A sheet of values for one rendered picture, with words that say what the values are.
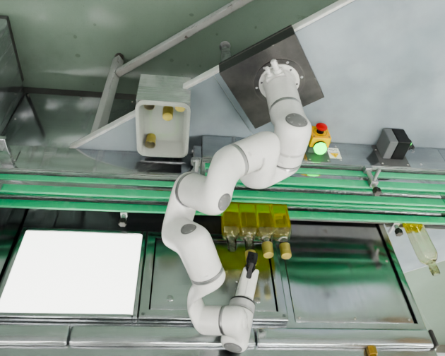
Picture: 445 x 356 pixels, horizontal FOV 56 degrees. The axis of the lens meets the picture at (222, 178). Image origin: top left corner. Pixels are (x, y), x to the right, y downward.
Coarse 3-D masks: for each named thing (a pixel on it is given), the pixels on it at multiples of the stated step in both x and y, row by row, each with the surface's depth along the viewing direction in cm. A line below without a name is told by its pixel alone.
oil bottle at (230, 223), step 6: (234, 204) 146; (228, 210) 144; (234, 210) 144; (222, 216) 142; (228, 216) 142; (234, 216) 142; (222, 222) 141; (228, 222) 140; (234, 222) 140; (222, 228) 140; (228, 228) 138; (234, 228) 138; (222, 234) 140; (228, 234) 138; (234, 234) 138
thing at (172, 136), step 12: (144, 108) 141; (156, 108) 141; (144, 120) 144; (156, 120) 145; (180, 120) 145; (144, 132) 148; (156, 132) 148; (168, 132) 148; (180, 132) 149; (144, 144) 148; (156, 144) 149; (168, 144) 150; (180, 144) 150; (156, 156) 146; (168, 156) 147; (180, 156) 147
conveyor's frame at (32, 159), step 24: (216, 144) 148; (336, 144) 156; (360, 144) 157; (0, 168) 143; (24, 168) 143; (48, 168) 145; (72, 168) 146; (96, 168) 147; (120, 168) 148; (144, 168) 150; (168, 168) 151; (360, 168) 149; (384, 168) 150; (408, 168) 151; (432, 168) 151
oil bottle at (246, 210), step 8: (240, 208) 145; (248, 208) 145; (240, 216) 143; (248, 216) 143; (240, 224) 141; (248, 224) 140; (256, 224) 141; (240, 232) 140; (248, 232) 138; (256, 232) 140
